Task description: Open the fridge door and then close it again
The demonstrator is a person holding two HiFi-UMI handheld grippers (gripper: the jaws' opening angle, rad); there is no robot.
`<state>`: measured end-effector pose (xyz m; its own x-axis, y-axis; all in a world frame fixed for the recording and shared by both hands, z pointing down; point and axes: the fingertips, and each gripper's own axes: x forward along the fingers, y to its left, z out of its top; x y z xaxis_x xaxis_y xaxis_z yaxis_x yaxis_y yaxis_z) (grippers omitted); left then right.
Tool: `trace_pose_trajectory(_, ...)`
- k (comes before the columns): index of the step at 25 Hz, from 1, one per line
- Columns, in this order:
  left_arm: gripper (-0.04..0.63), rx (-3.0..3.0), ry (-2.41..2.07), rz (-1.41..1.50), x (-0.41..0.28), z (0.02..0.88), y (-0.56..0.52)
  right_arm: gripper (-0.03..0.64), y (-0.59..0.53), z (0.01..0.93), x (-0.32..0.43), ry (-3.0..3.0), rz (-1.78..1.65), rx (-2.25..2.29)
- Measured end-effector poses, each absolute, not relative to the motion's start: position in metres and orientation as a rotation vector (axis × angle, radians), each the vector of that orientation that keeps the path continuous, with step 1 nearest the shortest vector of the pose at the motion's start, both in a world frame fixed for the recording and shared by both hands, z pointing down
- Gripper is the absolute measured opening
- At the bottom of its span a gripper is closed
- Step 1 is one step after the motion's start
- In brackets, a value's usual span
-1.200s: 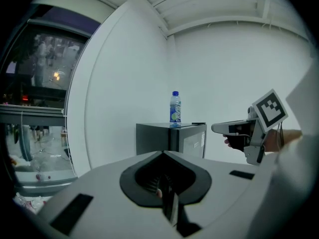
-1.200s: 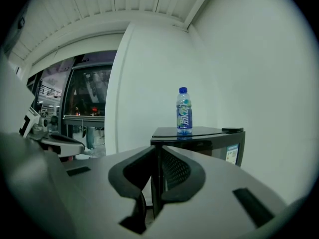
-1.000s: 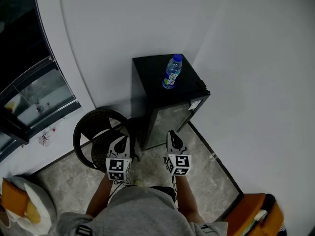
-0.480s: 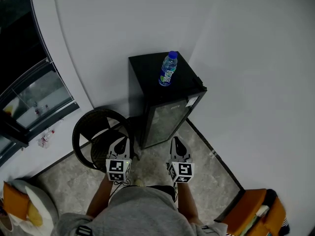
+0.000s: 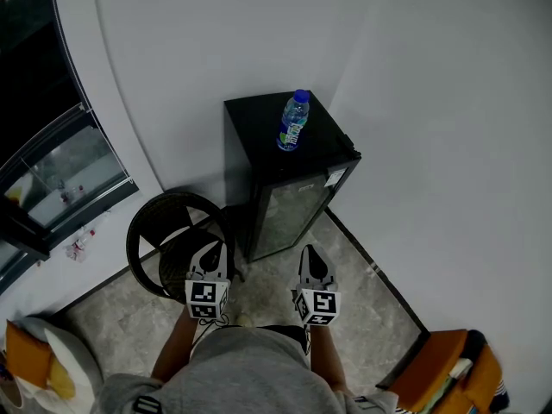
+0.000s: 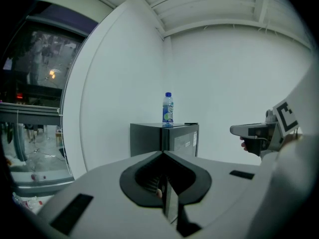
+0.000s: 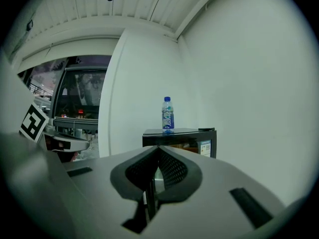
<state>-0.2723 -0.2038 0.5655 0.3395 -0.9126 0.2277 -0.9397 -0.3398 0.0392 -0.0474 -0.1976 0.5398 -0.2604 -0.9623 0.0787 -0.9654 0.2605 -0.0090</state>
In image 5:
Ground dark wicker chair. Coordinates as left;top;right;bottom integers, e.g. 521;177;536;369
125;191;246;305

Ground black framed glass window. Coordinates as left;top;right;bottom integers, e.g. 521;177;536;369
0;0;141;295

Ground person's grey shirt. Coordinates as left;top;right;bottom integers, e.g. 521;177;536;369
92;326;400;414

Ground person's right forearm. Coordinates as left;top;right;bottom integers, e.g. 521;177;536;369
309;323;354;398

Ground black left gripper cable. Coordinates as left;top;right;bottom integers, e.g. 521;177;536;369
189;312;232;357

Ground pale green cloth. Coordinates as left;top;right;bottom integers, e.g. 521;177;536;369
424;375;458;414

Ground black garment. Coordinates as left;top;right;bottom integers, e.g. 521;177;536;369
467;329;491;357

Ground small white cloth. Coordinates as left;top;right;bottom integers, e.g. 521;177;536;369
448;358;474;379

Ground clear bag with small bottles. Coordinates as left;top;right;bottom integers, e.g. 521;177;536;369
65;229;97;262

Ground yellow pillow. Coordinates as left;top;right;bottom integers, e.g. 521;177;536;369
47;358;77;400

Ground black glass cabinet door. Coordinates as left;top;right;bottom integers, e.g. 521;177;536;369
248;155;362;262

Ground black armchair frame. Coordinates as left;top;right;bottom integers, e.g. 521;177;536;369
376;330;432;390

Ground person's black shorts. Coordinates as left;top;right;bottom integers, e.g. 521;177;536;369
258;324;311;355

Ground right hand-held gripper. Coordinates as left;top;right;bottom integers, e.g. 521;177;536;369
294;244;342;326

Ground black mini fridge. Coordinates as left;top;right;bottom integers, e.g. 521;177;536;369
223;91;362;262

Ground white round armchair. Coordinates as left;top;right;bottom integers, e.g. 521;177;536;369
3;316;104;414

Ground person's left forearm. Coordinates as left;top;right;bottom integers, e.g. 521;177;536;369
150;306;200;381

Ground blue capped water bottle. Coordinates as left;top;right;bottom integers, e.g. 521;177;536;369
276;89;311;152

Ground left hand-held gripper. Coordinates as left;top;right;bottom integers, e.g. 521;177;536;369
185;240;230;319

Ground small orange throw pillow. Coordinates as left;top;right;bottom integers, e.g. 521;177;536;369
4;321;55;390

